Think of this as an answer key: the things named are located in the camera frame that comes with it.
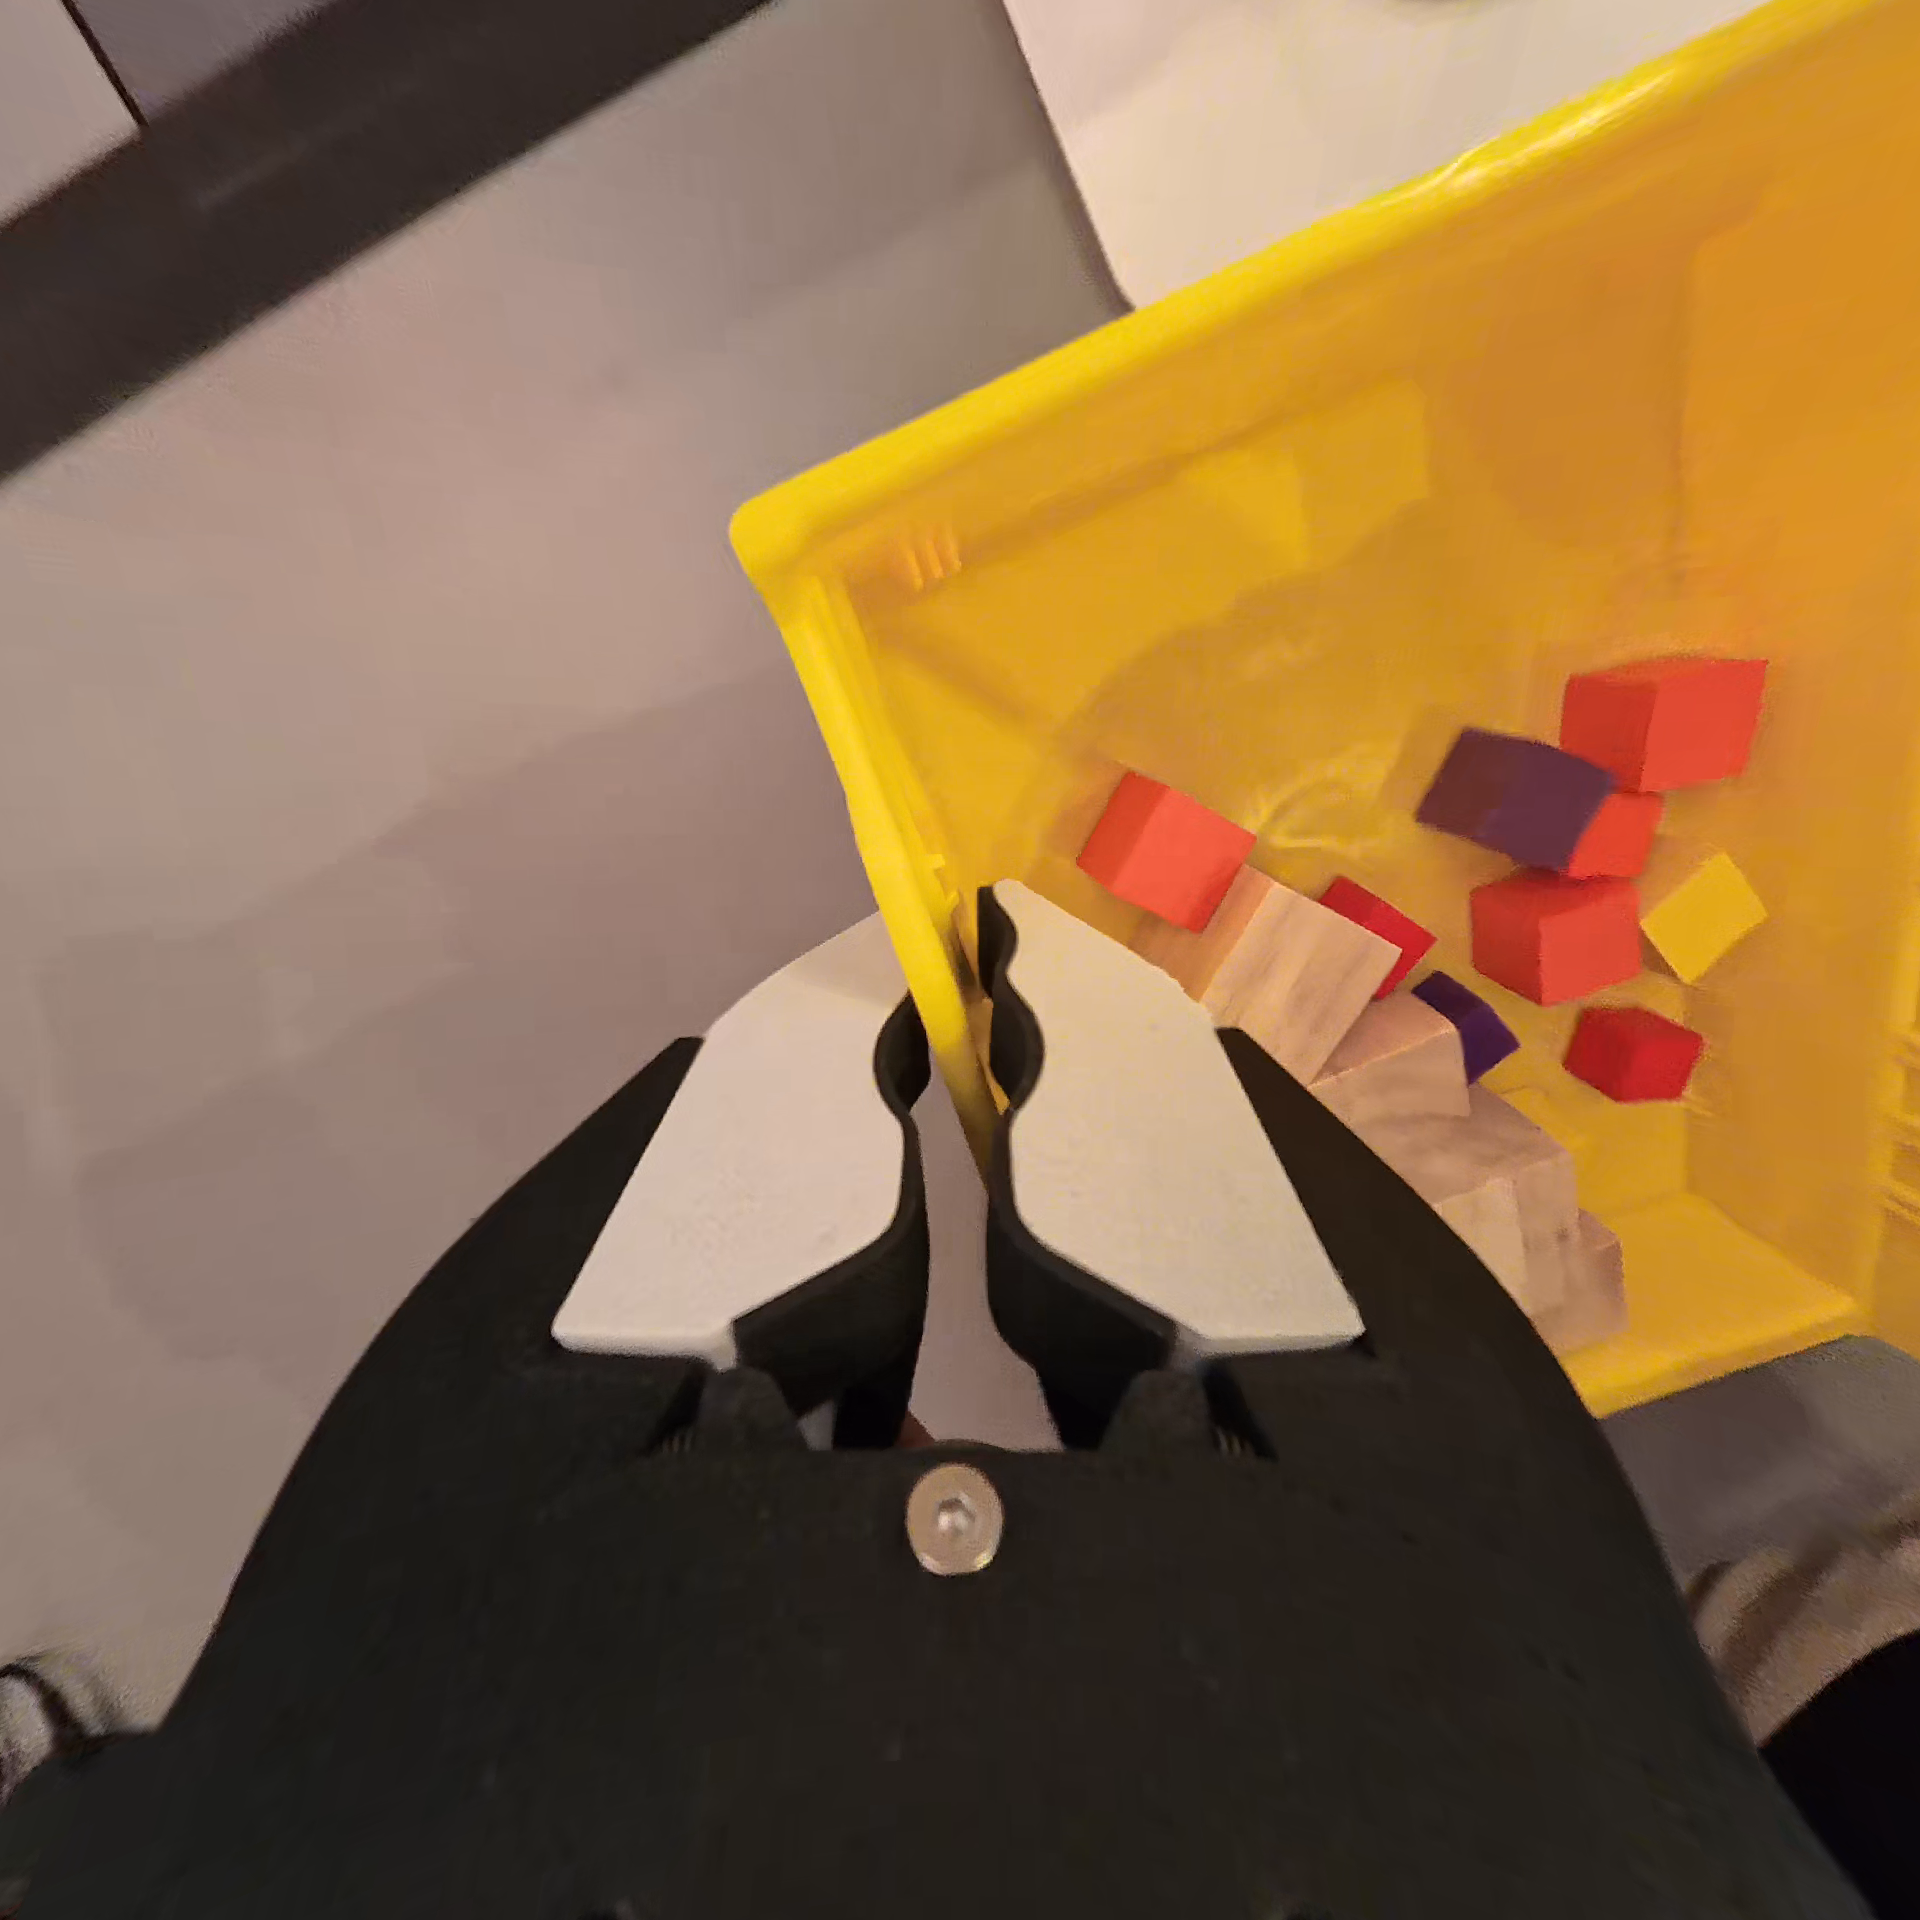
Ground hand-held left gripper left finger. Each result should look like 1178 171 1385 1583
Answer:
552 915 934 1447

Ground white board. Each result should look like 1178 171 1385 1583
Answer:
1002 0 1787 309

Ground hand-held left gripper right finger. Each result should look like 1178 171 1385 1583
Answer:
977 878 1367 1447

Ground yellow plastic box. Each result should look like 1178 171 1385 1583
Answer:
727 0 1920 1421

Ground pile of coloured wooden cubes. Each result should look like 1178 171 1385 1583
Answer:
1076 657 1773 1350

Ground grey sneaker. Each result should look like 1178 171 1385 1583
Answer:
1688 1544 1920 1756
0 1648 131 1803

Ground person's dark trouser leg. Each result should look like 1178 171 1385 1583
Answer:
1753 1627 1920 1920

